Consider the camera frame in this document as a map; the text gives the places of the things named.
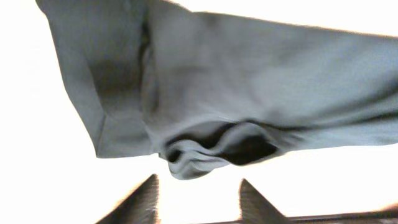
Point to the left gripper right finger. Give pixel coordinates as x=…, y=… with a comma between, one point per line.
x=256, y=209

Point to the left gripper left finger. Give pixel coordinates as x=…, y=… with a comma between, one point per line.
x=140, y=207

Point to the black polo shirt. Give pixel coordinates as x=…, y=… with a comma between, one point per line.
x=206, y=90

